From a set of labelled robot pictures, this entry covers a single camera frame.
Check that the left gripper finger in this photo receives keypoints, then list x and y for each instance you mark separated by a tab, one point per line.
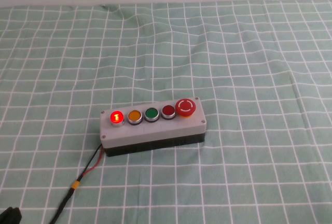
10	216

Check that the lit red indicator button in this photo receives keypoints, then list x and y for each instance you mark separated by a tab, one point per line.
116	117

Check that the yellow push button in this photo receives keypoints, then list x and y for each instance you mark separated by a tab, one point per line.
134	115

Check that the grey black button box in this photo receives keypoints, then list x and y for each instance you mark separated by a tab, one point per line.
155	130

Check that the green push button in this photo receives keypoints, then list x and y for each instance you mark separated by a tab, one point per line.
151	113

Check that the dark red push button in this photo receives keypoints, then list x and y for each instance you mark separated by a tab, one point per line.
168	110

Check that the red mushroom emergency stop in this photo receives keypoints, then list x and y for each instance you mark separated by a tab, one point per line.
185	106

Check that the green white checked tablecloth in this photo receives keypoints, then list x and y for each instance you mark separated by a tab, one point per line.
259	78

